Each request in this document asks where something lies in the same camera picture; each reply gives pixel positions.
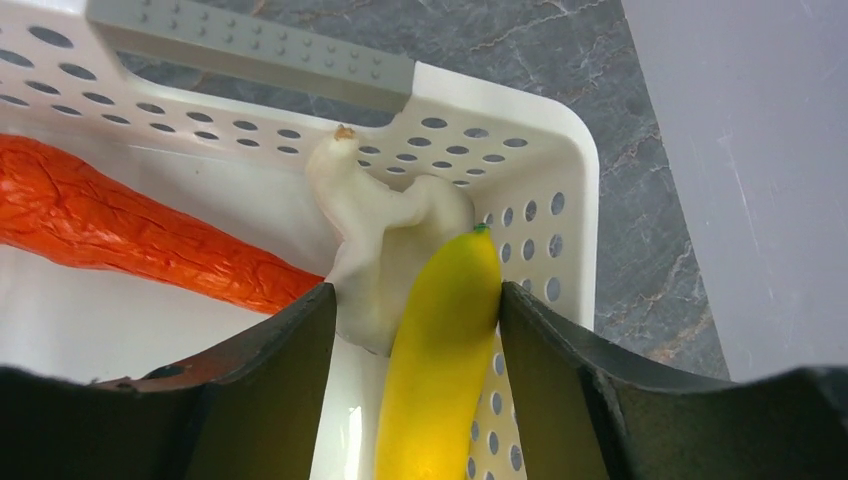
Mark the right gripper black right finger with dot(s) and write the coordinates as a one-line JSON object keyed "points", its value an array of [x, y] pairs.
{"points": [[589, 409]]}

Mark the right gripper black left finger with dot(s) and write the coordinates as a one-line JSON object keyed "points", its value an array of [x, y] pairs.
{"points": [[246, 408]]}

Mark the yellow toy banana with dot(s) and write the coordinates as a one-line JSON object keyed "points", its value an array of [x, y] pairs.
{"points": [[438, 362]]}

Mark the white toy mushroom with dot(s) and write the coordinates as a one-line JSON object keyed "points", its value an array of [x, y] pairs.
{"points": [[386, 236]]}

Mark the red toy chili pepper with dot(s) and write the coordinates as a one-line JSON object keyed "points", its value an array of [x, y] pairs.
{"points": [[57, 206]]}

